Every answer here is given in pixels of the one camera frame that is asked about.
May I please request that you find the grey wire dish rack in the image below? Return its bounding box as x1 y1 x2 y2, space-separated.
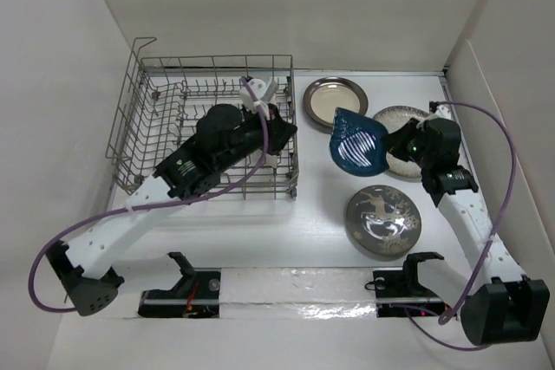
106 36 297 194

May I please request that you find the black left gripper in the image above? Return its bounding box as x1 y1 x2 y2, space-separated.
216 101 297 172

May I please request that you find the cream divided plate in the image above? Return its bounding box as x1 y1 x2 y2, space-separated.
264 153 278 169

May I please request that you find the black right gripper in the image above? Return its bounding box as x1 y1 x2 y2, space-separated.
380 117 434 169

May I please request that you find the blue leaf-shaped dish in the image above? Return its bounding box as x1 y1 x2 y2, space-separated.
329 107 389 177

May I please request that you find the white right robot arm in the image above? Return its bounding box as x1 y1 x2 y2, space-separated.
382 118 550 346

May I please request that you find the grey plate with gold tree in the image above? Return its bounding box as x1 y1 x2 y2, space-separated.
345 185 422 258

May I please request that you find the speckled beige round plate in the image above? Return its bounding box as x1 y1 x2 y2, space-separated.
374 106 429 180

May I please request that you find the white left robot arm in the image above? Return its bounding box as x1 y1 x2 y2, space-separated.
40 102 297 316

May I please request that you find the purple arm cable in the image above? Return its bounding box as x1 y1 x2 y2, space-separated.
407 101 519 352
28 77 271 314

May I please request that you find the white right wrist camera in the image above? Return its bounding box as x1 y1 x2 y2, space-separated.
427 101 451 120

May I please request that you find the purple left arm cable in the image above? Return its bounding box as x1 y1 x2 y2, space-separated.
28 77 271 314

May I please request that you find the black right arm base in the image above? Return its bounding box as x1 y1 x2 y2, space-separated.
364 252 448 318

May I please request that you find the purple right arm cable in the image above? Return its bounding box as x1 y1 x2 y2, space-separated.
407 101 519 352

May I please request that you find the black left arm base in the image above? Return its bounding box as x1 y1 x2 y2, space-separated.
138 252 222 319

